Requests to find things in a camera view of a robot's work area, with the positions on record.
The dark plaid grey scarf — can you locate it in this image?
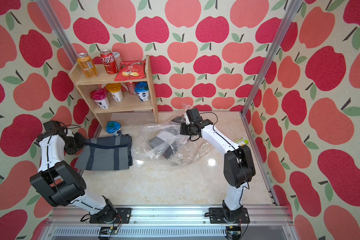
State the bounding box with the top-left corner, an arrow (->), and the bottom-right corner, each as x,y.
75,135 -> 133,171

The clear plastic vacuum bag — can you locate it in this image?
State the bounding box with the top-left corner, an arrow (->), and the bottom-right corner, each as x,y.
131,104 -> 214,166

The black white checked scarf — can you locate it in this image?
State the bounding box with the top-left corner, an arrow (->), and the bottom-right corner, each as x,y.
149,117 -> 188,160

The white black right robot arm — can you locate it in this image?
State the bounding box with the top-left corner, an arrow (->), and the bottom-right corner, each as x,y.
180,109 -> 256,224

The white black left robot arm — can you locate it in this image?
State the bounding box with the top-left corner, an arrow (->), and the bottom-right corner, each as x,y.
30,121 -> 121,224

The red chips bag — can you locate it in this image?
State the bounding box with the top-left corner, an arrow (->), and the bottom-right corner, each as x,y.
115,60 -> 146,82

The blue lid cup on table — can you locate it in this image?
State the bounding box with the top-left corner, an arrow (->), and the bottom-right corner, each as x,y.
106,121 -> 122,136

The green white small box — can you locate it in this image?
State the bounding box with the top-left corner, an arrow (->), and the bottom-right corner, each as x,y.
235,138 -> 249,146

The pink lid cup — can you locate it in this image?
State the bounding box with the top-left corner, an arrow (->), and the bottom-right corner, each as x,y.
90,88 -> 110,109

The wooden two-tier shelf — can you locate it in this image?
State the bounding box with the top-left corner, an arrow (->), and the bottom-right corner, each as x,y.
69,55 -> 159,129

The blue lid cup on shelf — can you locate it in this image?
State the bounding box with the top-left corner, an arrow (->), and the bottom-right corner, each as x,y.
135,82 -> 150,102

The yellow lid cup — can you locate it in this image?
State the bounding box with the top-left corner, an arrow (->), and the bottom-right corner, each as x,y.
106,83 -> 124,102

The small red can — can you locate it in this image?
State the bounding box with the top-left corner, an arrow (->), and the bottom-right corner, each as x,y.
127,82 -> 137,95

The orange soda can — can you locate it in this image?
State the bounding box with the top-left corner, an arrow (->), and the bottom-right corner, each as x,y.
77,53 -> 98,79

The red cola can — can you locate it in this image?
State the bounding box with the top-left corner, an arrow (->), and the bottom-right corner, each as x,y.
101,50 -> 119,75

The silver can behind cola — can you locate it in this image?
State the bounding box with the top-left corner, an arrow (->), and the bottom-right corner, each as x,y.
113,52 -> 122,70

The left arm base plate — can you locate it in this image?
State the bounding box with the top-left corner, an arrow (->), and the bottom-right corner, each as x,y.
90,206 -> 132,224

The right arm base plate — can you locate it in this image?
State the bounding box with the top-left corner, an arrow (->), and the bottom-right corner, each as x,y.
204,206 -> 250,224

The aluminium front rail frame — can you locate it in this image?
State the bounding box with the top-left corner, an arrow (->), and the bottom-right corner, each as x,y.
36,205 -> 299,240

